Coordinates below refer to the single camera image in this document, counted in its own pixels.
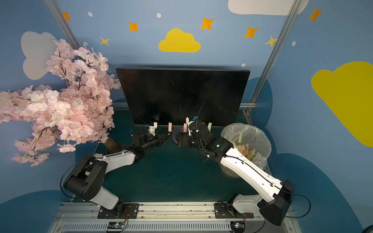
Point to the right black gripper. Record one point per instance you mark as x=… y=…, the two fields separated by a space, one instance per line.
x=184 y=139

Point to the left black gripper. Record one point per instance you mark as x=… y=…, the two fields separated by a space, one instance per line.
x=160 y=137

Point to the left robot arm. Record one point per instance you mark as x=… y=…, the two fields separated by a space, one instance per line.
x=87 y=177

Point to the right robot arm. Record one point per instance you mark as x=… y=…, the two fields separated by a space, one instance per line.
x=274 y=196

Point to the round grey monitor stand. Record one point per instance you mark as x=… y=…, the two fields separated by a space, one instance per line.
x=175 y=132

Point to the black computer monitor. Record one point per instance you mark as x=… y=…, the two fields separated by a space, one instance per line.
x=171 y=95

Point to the pile of discarded sticky notes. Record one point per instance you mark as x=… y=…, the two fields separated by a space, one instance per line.
x=245 y=150

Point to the bin with plastic bag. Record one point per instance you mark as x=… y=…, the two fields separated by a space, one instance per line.
x=250 y=141

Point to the pink cherry blossom tree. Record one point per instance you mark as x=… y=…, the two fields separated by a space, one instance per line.
x=82 y=112

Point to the left green circuit board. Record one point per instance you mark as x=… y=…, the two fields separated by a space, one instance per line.
x=112 y=226

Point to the green circuit board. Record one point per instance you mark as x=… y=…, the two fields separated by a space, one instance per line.
x=237 y=227
x=112 y=226

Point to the right green circuit board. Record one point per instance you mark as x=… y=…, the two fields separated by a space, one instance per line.
x=237 y=227

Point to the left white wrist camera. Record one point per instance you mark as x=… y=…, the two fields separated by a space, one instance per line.
x=153 y=128

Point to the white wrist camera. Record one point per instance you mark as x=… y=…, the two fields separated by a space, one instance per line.
x=189 y=120
x=153 y=128

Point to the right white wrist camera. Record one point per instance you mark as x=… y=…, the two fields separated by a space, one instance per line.
x=189 y=120

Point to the right aluminium frame post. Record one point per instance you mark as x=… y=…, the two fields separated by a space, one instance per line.
x=289 y=21

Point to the aluminium frame post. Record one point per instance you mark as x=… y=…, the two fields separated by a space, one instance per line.
x=63 y=23
x=289 y=21

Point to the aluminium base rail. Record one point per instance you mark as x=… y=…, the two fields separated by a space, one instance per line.
x=158 y=217

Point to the left aluminium frame post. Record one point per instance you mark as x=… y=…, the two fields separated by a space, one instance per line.
x=63 y=23

